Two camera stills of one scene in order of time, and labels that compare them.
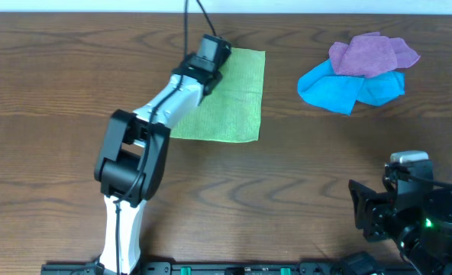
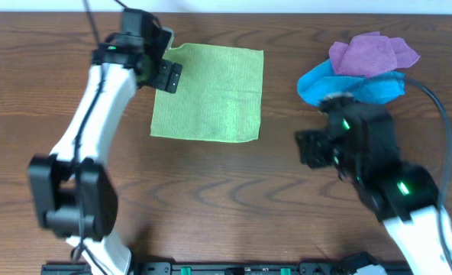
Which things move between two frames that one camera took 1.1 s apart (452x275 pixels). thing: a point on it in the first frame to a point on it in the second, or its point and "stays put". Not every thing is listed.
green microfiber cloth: [232, 110] stays put
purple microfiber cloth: [370, 55] stays put
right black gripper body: [369, 206] to [337, 101]
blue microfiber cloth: [322, 85] stays put
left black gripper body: [223, 53] to [167, 76]
